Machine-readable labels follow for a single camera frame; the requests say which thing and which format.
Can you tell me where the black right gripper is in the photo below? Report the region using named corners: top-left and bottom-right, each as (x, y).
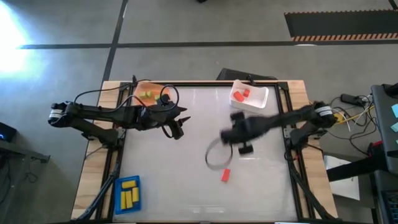
top-left (220, 111), bottom-right (270, 156)

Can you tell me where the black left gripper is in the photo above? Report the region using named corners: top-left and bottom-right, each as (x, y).
top-left (136, 93), bottom-right (192, 141)

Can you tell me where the white plastic bin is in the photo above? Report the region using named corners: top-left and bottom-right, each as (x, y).
top-left (229, 79), bottom-right (270, 110)

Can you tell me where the orange translucent plastic bin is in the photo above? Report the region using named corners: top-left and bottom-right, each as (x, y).
top-left (132, 81), bottom-right (171, 108)

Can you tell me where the black flat panel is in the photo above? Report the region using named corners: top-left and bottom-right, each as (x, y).
top-left (216, 67), bottom-right (278, 82)

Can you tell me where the blue plastic tray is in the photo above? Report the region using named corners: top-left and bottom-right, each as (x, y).
top-left (114, 175), bottom-right (142, 215)

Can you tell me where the black power adapter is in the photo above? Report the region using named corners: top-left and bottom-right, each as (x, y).
top-left (340, 93), bottom-right (363, 106)

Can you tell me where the white paper sheet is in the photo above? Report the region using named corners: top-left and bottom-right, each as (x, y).
top-left (323, 154), bottom-right (361, 202)

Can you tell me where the black desk leg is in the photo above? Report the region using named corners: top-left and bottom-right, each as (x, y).
top-left (326, 154), bottom-right (389, 183)

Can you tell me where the red clamp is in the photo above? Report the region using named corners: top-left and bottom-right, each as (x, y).
top-left (368, 140), bottom-right (383, 156)

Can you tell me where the black side desk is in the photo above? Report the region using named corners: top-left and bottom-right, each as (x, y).
top-left (371, 83), bottom-right (398, 175)

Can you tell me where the black yellow hazard mat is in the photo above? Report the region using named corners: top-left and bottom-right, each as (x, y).
top-left (284, 9), bottom-right (398, 42)

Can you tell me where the black keyboard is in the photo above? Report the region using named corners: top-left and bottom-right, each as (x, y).
top-left (381, 189), bottom-right (398, 224)

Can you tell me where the black device with light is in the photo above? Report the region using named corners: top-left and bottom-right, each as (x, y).
top-left (0, 121), bottom-right (17, 143)

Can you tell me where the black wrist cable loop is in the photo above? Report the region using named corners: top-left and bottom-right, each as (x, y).
top-left (159, 83), bottom-right (180, 113)

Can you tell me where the black aluminium table frame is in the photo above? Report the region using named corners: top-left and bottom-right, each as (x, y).
top-left (74, 74), bottom-right (338, 222)

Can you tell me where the grey right arm cable loop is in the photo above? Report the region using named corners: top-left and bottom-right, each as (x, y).
top-left (204, 138), bottom-right (234, 171)

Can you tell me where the yellow cable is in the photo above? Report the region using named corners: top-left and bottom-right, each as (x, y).
top-left (334, 105), bottom-right (376, 124)

